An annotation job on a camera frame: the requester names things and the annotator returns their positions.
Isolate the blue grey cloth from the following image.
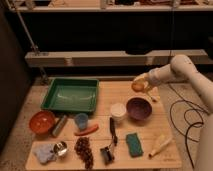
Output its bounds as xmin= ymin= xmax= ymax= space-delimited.
xmin=33 ymin=144 xmax=56 ymax=165

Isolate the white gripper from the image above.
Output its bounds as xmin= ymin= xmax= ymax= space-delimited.
xmin=133 ymin=65 xmax=173 ymax=94

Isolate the green sponge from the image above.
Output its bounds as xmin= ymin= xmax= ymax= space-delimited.
xmin=126 ymin=133 xmax=143 ymax=157

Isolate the bunch of dark grapes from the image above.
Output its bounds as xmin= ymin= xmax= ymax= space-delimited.
xmin=74 ymin=137 xmax=94 ymax=170

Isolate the blue plastic cup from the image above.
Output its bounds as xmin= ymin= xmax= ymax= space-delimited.
xmin=74 ymin=113 xmax=88 ymax=130

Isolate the orange bowl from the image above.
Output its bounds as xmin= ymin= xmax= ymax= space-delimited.
xmin=29 ymin=110 xmax=55 ymax=134

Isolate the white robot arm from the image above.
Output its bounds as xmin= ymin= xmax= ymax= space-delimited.
xmin=132 ymin=55 xmax=213 ymax=171

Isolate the black handled brush tool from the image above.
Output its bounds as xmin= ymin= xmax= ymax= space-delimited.
xmin=100 ymin=118 xmax=118 ymax=165

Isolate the metal measuring cup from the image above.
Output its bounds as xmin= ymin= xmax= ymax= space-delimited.
xmin=53 ymin=141 xmax=68 ymax=157

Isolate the yellow red apple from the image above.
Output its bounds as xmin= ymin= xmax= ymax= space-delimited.
xmin=131 ymin=82 xmax=144 ymax=92

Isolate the black object on shelf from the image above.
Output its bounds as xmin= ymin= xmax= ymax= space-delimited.
xmin=125 ymin=44 xmax=152 ymax=55

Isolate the white round container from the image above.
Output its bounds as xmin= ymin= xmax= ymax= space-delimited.
xmin=110 ymin=103 xmax=126 ymax=122

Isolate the purple bowl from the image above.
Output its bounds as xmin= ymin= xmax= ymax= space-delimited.
xmin=126 ymin=97 xmax=152 ymax=121

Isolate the orange carrot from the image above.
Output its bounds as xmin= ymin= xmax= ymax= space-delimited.
xmin=74 ymin=124 xmax=99 ymax=136

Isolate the black cable on floor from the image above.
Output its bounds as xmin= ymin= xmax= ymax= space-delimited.
xmin=165 ymin=6 xmax=209 ymax=169

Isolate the metal shelf rack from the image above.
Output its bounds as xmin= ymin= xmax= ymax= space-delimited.
xmin=4 ymin=0 xmax=213 ymax=75

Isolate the green plastic tray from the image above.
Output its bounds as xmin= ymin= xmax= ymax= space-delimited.
xmin=41 ymin=78 xmax=99 ymax=113

